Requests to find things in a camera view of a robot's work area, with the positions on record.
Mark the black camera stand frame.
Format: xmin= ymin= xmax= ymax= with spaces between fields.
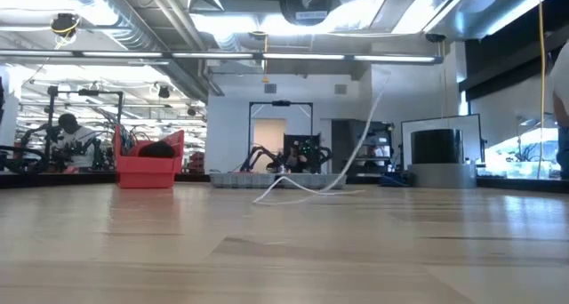
xmin=246 ymin=100 xmax=315 ymax=174

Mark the ceiling cable reel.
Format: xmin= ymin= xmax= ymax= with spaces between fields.
xmin=48 ymin=12 xmax=83 ymax=39

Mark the black labelled cord spool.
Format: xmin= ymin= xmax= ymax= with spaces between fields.
xmin=278 ymin=0 xmax=341 ymax=28

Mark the black robot station frame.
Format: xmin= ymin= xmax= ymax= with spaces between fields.
xmin=45 ymin=84 xmax=125 ymax=172

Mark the bundle of coloured wires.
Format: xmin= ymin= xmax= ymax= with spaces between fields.
xmin=116 ymin=124 xmax=178 ymax=159

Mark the yellow hanging cable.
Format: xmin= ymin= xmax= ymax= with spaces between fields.
xmin=536 ymin=0 xmax=548 ymax=180

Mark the red plastic bin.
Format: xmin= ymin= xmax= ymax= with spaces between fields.
xmin=112 ymin=124 xmax=186 ymax=190

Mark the person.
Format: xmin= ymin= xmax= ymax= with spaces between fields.
xmin=55 ymin=112 xmax=101 ymax=172
xmin=549 ymin=40 xmax=569 ymax=180

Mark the white cord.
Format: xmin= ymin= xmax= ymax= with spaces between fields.
xmin=252 ymin=72 xmax=393 ymax=206

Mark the grey tool case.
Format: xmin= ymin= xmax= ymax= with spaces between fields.
xmin=208 ymin=171 xmax=349 ymax=190

